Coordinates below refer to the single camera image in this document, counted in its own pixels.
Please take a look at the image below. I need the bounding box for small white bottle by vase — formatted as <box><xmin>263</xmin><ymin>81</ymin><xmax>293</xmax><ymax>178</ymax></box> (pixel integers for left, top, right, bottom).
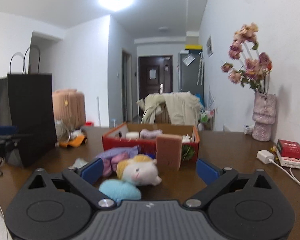
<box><xmin>243</xmin><ymin>125</ymin><xmax>254</xmax><ymax>135</ymax></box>

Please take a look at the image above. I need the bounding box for wooden chair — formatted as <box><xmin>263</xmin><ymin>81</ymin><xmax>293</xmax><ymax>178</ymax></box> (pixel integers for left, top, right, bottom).
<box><xmin>154</xmin><ymin>103</ymin><xmax>171</xmax><ymax>124</ymax></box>

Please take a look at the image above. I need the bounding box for red cardboard box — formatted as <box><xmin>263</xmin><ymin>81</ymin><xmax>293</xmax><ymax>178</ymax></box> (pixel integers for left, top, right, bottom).
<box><xmin>102</xmin><ymin>122</ymin><xmax>200</xmax><ymax>162</ymax></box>

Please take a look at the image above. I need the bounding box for wall picture frame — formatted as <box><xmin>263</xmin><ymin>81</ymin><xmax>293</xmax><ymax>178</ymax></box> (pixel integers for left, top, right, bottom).
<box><xmin>206</xmin><ymin>36</ymin><xmax>213</xmax><ymax>57</ymax></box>

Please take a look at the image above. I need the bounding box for dried pink flower bouquet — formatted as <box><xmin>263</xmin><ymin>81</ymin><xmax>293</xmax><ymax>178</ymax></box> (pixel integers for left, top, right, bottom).
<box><xmin>221</xmin><ymin>22</ymin><xmax>273</xmax><ymax>94</ymax></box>

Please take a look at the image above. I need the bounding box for pink satin scrunchie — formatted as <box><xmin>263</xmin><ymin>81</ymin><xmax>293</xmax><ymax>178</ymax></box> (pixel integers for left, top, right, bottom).
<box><xmin>102</xmin><ymin>152</ymin><xmax>129</xmax><ymax>177</ymax></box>

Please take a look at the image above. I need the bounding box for light purple fluffy sock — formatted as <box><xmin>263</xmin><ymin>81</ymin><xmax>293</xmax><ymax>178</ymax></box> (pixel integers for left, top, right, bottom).
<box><xmin>140</xmin><ymin>129</ymin><xmax>163</xmax><ymax>140</ymax></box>

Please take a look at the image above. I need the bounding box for pink rectangular sponge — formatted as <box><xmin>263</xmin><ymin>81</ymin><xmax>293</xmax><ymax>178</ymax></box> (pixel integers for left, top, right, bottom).
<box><xmin>155</xmin><ymin>134</ymin><xmax>182</xmax><ymax>171</ymax></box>

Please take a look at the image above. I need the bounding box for orange fabric strap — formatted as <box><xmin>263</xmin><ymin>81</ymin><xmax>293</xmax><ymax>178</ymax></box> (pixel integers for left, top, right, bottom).
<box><xmin>58</xmin><ymin>134</ymin><xmax>88</xmax><ymax>148</ymax></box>

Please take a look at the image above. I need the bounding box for blue plush toy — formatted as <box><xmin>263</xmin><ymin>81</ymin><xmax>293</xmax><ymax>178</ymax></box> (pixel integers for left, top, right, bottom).
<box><xmin>98</xmin><ymin>179</ymin><xmax>141</xmax><ymax>203</ymax></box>

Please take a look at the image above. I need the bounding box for white charger with cables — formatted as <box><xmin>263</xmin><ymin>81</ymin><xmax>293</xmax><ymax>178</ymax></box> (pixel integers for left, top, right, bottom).
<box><xmin>55</xmin><ymin>120</ymin><xmax>86</xmax><ymax>148</ymax></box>

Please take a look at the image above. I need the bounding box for red bucket on floor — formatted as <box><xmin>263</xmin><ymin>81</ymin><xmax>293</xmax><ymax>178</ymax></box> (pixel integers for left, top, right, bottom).
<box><xmin>85</xmin><ymin>121</ymin><xmax>94</xmax><ymax>127</ymax></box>

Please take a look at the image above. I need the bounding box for white power adapter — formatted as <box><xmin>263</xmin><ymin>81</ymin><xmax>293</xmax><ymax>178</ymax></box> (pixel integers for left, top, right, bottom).
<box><xmin>256</xmin><ymin>150</ymin><xmax>275</xmax><ymax>164</ymax></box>

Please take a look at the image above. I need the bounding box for small shelf with bottles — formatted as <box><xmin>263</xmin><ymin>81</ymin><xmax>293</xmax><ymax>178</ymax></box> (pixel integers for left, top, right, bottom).
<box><xmin>198</xmin><ymin>109</ymin><xmax>215</xmax><ymax>131</ymax></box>

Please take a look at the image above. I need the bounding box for purple knitted cloth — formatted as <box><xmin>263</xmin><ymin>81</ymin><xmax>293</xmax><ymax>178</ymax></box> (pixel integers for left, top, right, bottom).
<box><xmin>96</xmin><ymin>145</ymin><xmax>141</xmax><ymax>159</ymax></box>

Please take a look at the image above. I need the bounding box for beige jacket on chair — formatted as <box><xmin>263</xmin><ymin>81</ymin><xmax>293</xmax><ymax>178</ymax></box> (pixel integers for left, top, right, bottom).
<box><xmin>136</xmin><ymin>92</ymin><xmax>204</xmax><ymax>126</ymax></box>

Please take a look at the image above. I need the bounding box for white adapter cable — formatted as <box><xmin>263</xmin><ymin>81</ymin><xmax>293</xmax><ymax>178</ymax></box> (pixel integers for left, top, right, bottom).
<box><xmin>269</xmin><ymin>158</ymin><xmax>300</xmax><ymax>194</ymax></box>

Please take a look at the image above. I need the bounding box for white tissue in box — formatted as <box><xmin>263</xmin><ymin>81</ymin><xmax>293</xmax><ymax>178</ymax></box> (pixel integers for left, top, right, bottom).
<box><xmin>182</xmin><ymin>134</ymin><xmax>191</xmax><ymax>144</ymax></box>

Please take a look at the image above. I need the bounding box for grey refrigerator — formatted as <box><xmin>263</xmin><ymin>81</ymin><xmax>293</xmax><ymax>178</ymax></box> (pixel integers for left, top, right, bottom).
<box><xmin>178</xmin><ymin>50</ymin><xmax>204</xmax><ymax>96</ymax></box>

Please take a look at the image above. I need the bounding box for pink textured ceramic vase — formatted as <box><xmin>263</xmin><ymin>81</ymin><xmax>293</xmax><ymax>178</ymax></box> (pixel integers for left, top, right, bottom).
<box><xmin>252</xmin><ymin>92</ymin><xmax>276</xmax><ymax>142</ymax></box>

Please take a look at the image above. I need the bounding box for pink hard-shell suitcase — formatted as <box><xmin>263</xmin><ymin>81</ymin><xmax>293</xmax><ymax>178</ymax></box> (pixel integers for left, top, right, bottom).
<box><xmin>52</xmin><ymin>89</ymin><xmax>86</xmax><ymax>129</ymax></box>

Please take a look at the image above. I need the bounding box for white and yellow plush hamster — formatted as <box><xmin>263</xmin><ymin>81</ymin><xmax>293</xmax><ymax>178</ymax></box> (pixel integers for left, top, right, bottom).
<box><xmin>116</xmin><ymin>154</ymin><xmax>162</xmax><ymax>186</ymax></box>

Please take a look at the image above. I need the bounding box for dark brown entrance door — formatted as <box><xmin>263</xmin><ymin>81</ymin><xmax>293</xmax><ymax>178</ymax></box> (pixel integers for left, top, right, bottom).
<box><xmin>138</xmin><ymin>55</ymin><xmax>173</xmax><ymax>99</ymax></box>

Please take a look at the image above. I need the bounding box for white and red flat box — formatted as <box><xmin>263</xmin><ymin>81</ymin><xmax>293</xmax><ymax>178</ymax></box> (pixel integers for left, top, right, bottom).
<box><xmin>277</xmin><ymin>153</ymin><xmax>300</xmax><ymax>169</ymax></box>

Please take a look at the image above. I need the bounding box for black paper shopping bag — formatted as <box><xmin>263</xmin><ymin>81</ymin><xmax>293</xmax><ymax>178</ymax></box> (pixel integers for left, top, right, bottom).
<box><xmin>0</xmin><ymin>44</ymin><xmax>58</xmax><ymax>169</ymax></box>

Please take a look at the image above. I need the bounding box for red cigarette box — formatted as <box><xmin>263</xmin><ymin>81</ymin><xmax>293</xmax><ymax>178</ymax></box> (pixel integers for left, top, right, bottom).
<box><xmin>276</xmin><ymin>139</ymin><xmax>300</xmax><ymax>159</ymax></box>

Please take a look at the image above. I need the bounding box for yellow box on refrigerator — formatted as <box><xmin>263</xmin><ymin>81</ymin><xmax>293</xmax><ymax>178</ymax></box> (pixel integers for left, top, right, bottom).
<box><xmin>185</xmin><ymin>44</ymin><xmax>203</xmax><ymax>50</ymax></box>

